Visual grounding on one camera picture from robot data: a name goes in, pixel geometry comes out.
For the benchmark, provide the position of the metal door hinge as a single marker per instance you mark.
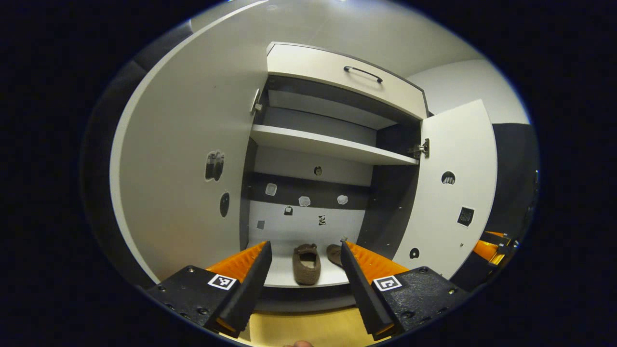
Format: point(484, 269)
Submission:
point(420, 149)
point(255, 102)

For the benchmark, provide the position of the white cabinet drawer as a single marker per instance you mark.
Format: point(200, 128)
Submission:
point(313, 65)

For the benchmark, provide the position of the brown shoe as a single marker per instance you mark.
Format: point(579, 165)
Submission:
point(306, 264)
point(334, 254)

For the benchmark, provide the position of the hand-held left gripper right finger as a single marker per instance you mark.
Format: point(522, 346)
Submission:
point(364, 294)

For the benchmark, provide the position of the black backdrop cloth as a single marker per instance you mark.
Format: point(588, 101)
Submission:
point(103, 144)
point(511, 168)

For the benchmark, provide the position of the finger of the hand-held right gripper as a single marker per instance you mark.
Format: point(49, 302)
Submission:
point(487, 250)

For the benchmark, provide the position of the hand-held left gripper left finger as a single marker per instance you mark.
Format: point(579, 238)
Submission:
point(250, 289)

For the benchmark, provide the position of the white shoe cabinet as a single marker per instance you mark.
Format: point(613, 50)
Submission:
point(289, 164)

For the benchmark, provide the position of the white cabinet door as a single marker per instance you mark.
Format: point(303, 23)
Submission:
point(458, 144)
point(193, 120)

